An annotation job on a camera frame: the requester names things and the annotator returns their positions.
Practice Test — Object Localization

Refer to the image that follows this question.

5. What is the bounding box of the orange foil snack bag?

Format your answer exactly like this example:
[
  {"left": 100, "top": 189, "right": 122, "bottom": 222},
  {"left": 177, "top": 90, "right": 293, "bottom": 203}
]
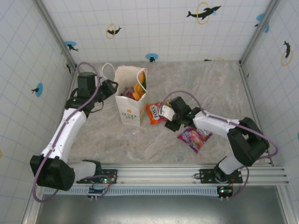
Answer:
[{"left": 133, "top": 83, "right": 146, "bottom": 101}]

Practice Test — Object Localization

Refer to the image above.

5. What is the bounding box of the small circuit board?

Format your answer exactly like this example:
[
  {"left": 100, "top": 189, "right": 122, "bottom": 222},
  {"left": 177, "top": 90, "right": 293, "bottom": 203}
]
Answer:
[
  {"left": 88, "top": 184, "right": 106, "bottom": 199},
  {"left": 217, "top": 186, "right": 234, "bottom": 200}
]

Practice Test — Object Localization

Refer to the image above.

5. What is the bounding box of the purple stick snack bag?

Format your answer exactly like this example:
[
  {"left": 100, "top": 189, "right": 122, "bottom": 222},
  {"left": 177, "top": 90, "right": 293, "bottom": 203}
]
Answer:
[{"left": 122, "top": 87, "right": 139, "bottom": 101}]

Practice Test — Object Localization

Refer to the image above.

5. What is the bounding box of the white paper bag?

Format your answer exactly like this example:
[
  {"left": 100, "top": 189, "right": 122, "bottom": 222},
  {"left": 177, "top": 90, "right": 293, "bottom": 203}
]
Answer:
[{"left": 102, "top": 62, "right": 148, "bottom": 127}]

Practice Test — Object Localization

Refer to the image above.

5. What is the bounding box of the white slotted cable duct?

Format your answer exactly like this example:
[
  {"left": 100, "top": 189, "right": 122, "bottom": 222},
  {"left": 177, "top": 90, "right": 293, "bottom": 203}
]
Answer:
[{"left": 43, "top": 186, "right": 221, "bottom": 196}]

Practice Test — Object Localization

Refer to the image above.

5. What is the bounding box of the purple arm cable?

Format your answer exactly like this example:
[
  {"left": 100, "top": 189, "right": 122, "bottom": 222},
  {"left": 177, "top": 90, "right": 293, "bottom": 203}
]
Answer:
[
  {"left": 163, "top": 90, "right": 280, "bottom": 200},
  {"left": 31, "top": 62, "right": 113, "bottom": 203}
]

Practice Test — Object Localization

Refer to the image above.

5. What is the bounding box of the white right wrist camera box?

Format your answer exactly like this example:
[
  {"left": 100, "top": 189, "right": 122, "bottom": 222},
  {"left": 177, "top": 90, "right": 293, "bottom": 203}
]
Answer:
[{"left": 159, "top": 105, "right": 175, "bottom": 121}]

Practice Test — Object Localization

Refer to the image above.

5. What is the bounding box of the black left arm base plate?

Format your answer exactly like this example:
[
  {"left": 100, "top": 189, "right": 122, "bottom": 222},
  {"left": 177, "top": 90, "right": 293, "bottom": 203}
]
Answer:
[{"left": 76, "top": 169, "right": 118, "bottom": 185}]

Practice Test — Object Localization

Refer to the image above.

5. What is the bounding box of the pink purple berry snack bag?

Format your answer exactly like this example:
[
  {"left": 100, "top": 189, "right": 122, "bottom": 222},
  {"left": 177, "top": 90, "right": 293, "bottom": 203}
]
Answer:
[{"left": 177, "top": 127, "right": 213, "bottom": 154}]

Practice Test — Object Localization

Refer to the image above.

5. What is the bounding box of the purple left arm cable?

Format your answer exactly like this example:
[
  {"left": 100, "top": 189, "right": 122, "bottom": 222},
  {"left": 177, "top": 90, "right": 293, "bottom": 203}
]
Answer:
[{"left": 31, "top": 62, "right": 113, "bottom": 203}]

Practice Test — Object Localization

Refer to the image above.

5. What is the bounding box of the aluminium side rail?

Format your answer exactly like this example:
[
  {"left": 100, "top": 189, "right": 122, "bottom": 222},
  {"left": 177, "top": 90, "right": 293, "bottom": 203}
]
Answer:
[{"left": 238, "top": 61, "right": 275, "bottom": 167}]

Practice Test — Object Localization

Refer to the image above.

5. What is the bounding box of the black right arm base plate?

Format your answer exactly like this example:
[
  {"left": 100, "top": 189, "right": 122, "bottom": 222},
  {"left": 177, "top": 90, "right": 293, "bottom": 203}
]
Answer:
[{"left": 198, "top": 168, "right": 243, "bottom": 184}]

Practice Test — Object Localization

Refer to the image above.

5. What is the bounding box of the aluminium mounting rail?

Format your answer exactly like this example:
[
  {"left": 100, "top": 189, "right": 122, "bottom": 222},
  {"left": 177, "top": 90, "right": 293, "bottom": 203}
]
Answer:
[{"left": 37, "top": 163, "right": 290, "bottom": 187}]

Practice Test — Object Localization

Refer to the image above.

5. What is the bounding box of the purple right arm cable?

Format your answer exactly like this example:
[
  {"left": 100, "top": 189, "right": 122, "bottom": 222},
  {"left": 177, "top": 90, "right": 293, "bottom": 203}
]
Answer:
[{"left": 163, "top": 90, "right": 280, "bottom": 200}]

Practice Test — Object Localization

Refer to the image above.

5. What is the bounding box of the black dolphin blue circle sticker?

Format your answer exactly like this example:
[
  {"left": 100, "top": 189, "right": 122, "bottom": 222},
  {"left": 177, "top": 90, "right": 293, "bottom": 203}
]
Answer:
[
  {"left": 145, "top": 53, "right": 159, "bottom": 63},
  {"left": 31, "top": 83, "right": 44, "bottom": 97}
]

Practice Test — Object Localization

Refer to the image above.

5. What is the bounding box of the aluminium frame post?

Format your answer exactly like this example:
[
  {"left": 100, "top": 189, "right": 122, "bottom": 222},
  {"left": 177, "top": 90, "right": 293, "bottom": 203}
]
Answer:
[
  {"left": 240, "top": 0, "right": 281, "bottom": 65},
  {"left": 34, "top": 0, "right": 78, "bottom": 70},
  {"left": 21, "top": 186, "right": 45, "bottom": 224},
  {"left": 277, "top": 185, "right": 295, "bottom": 224}
]

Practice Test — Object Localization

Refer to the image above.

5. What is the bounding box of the orange Fox's candy bag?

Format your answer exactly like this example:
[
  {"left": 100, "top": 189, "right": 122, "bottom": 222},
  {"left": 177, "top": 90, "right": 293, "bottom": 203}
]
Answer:
[{"left": 146, "top": 102, "right": 169, "bottom": 125}]

